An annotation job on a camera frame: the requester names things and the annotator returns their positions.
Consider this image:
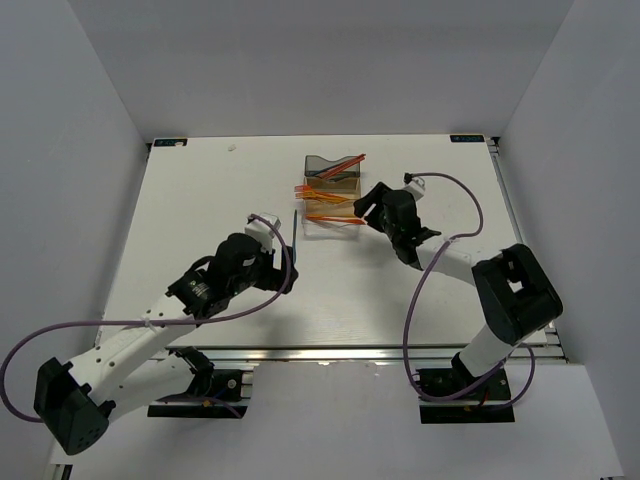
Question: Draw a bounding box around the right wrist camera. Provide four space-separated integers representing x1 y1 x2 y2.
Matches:
402 173 426 202

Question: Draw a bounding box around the dark smoked plastic container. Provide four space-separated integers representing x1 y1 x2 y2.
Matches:
304 154 366 179

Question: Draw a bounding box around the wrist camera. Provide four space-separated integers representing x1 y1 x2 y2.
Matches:
402 173 426 202
244 213 281 252

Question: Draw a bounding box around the red plastic fork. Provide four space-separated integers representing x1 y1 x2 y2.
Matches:
294 185 327 197

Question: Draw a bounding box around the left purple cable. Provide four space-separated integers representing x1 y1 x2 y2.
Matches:
0 213 296 424

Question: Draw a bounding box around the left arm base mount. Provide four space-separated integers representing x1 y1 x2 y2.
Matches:
147 347 252 419

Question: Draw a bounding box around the blue plastic knife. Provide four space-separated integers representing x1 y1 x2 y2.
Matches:
291 209 298 265

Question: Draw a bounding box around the blue chopstick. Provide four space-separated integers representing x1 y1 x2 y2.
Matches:
310 167 341 178

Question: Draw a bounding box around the red plastic knife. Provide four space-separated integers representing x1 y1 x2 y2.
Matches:
304 214 366 225

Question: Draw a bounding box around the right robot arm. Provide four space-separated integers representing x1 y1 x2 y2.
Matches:
354 178 564 399

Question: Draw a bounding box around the orange plastic spork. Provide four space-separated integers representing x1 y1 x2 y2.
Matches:
296 185 352 204

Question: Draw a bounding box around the blue corner sticker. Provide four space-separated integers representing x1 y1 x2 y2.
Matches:
449 134 485 143
153 138 188 148

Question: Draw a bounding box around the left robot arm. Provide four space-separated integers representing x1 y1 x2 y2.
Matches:
34 233 298 455

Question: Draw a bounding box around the orange plastic fork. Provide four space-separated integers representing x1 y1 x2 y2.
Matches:
295 192 350 204

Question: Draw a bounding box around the right blue corner sticker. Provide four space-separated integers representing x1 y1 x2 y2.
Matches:
449 134 485 143

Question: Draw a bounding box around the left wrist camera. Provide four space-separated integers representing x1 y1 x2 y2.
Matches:
244 213 281 252

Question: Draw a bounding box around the purple cable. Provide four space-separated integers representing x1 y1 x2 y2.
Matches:
0 213 296 424
402 170 536 411

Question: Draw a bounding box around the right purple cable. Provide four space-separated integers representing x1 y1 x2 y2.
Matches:
402 170 536 411

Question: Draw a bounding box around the clear plastic container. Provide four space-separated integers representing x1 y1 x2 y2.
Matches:
301 200 362 240

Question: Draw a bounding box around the left blue corner sticker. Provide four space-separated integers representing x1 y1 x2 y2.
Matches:
153 138 188 148

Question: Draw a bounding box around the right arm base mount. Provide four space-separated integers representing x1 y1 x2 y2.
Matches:
410 367 516 425

